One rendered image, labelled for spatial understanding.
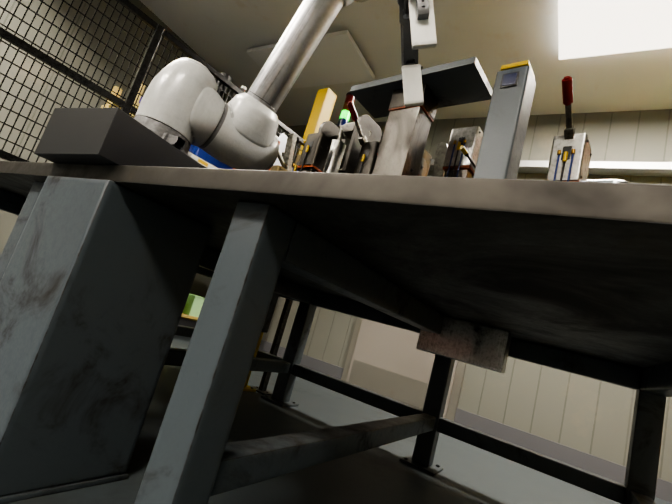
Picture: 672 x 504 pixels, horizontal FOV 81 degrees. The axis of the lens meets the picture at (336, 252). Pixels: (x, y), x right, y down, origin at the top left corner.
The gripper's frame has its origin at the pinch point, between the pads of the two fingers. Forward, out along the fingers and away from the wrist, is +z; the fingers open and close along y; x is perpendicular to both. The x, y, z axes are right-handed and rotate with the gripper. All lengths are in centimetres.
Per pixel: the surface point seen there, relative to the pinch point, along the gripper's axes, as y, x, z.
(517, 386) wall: -296, 105, 93
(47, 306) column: -22, -74, 30
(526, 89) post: -29.0, 27.0, -12.9
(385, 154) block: -44.5, -3.2, -7.3
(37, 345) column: -21, -75, 37
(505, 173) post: -27.2, 20.0, 6.3
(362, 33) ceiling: -253, -6, -211
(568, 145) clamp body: -37, 38, -3
